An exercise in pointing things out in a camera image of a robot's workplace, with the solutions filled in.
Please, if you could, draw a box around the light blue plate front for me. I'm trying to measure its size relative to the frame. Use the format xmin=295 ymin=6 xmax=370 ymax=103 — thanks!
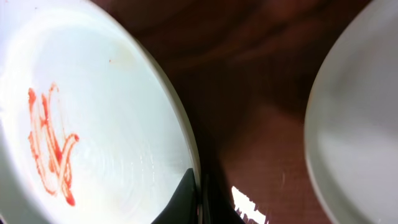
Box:
xmin=304 ymin=0 xmax=397 ymax=223

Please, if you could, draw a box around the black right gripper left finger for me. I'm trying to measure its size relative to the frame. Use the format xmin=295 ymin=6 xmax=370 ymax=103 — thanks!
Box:
xmin=152 ymin=168 xmax=198 ymax=224

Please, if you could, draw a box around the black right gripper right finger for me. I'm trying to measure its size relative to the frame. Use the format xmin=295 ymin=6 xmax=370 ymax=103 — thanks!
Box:
xmin=202 ymin=177 xmax=244 ymax=224

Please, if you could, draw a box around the light blue plate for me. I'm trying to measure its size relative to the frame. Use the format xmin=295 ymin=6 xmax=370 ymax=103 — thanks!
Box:
xmin=304 ymin=0 xmax=397 ymax=223
xmin=1 ymin=1 xmax=200 ymax=223

